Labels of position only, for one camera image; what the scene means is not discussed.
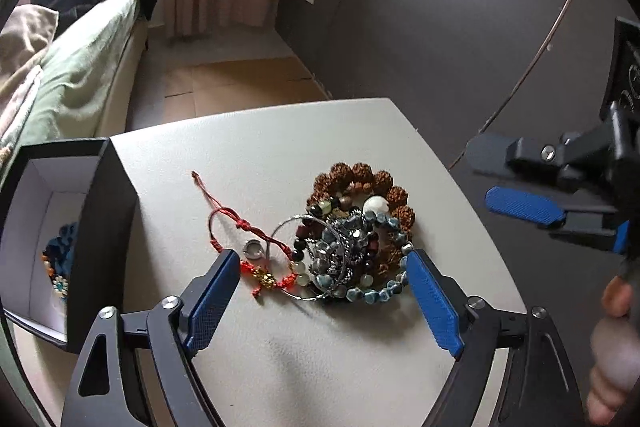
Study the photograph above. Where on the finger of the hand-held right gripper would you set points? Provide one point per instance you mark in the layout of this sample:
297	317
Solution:
487	154
525	206

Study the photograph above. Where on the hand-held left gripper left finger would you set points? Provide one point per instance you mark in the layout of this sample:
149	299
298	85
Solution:
210	302

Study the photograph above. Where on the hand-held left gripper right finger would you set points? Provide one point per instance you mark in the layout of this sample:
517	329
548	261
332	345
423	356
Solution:
432	302

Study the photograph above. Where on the silver bangle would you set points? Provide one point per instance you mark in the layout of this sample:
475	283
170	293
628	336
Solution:
280	227

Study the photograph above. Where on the silver crystal jewelry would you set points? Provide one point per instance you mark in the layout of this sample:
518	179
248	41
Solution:
332	239

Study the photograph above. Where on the black jewelry box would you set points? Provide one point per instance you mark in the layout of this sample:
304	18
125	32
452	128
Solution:
107	227

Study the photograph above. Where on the person's right hand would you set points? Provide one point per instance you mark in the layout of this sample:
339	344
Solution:
612	347

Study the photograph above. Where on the flat cardboard sheet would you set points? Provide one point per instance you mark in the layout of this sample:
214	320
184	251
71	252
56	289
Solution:
240	77

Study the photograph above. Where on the beige bed base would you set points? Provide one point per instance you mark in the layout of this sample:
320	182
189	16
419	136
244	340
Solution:
125	72

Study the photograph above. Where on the bed with green cover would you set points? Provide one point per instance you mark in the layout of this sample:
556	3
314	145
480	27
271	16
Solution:
85	67

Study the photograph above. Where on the pink white patterned blanket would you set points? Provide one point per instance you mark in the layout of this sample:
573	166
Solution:
20	107

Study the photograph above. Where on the beige blanket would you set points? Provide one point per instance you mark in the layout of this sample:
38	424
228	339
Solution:
22	37

